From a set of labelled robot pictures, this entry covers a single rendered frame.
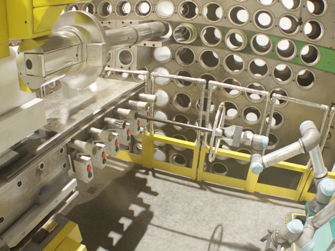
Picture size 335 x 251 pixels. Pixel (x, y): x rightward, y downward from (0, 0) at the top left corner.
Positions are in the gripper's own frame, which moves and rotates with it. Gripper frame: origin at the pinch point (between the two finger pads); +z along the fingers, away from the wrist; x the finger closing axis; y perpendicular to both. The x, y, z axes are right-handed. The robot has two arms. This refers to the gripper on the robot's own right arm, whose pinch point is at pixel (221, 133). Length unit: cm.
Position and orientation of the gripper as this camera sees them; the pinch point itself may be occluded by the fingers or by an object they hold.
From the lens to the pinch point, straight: 170.0
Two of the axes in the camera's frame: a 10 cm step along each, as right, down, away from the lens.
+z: -9.4, -2.0, 2.8
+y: 2.7, 0.5, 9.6
